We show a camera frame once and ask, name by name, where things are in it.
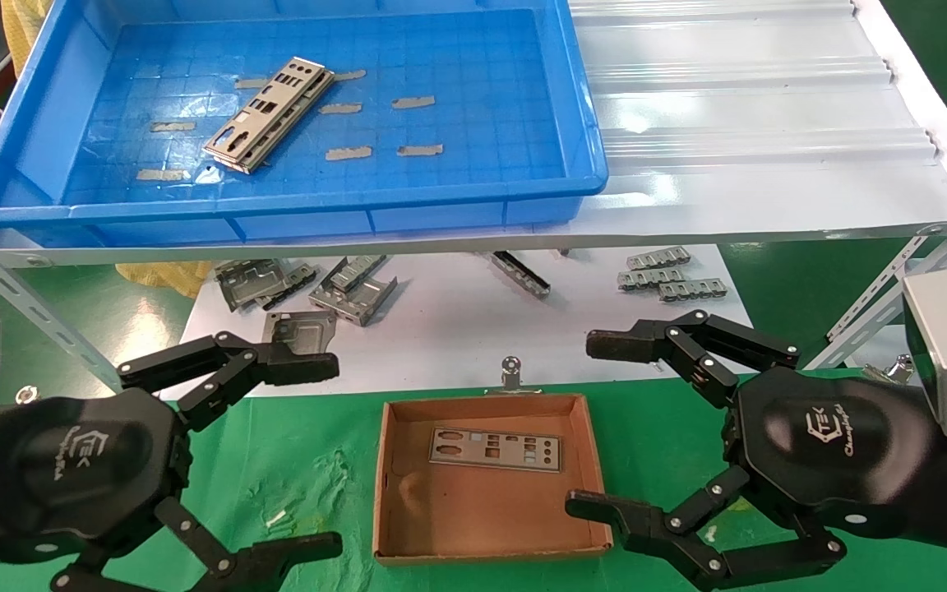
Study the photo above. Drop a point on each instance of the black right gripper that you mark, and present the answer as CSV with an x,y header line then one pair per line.
x,y
835,452

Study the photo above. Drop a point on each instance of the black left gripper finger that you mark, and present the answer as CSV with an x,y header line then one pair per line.
x,y
293,367

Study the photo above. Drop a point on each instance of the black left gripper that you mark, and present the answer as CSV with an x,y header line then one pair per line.
x,y
71,469

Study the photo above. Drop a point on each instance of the silver metal shield plate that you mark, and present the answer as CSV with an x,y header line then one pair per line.
x,y
513,463

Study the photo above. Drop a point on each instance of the shallow brown cardboard box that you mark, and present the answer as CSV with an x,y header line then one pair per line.
x,y
482,514

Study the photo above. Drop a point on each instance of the blue plastic tray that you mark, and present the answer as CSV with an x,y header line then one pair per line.
x,y
457,49

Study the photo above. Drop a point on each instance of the small white paper scrap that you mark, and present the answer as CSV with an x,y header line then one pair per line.
x,y
276,518

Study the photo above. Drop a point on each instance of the green table cloth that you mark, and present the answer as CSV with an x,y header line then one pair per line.
x,y
301,460

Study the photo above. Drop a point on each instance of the small slotted metal piece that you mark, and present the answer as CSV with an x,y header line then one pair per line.
x,y
358,270

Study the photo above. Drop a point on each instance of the yellow plastic bag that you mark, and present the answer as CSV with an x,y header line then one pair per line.
x,y
25,25
169,277

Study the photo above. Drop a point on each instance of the small notched metal strip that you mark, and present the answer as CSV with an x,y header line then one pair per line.
x,y
658,259
693,289
650,278

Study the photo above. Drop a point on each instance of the stack of metal shield plates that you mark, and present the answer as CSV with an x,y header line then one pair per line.
x,y
264,123

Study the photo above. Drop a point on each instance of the grey tape strip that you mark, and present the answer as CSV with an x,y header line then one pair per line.
x,y
247,83
352,75

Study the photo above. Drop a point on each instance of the grey slotted shelf brace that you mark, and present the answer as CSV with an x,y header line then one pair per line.
x,y
893,275

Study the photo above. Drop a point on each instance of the white metal shelf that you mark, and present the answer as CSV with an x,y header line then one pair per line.
x,y
728,123

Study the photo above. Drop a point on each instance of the flat square metal bracket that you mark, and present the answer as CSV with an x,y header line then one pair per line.
x,y
301,333

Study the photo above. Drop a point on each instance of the folded sheet metal bracket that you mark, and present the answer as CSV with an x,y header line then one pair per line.
x,y
358,302
247,279

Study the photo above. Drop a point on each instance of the long narrow metal rail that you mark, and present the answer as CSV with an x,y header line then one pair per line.
x,y
519,272

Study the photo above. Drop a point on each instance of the grey slotted shelf post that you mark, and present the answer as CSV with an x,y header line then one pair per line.
x,y
13,292

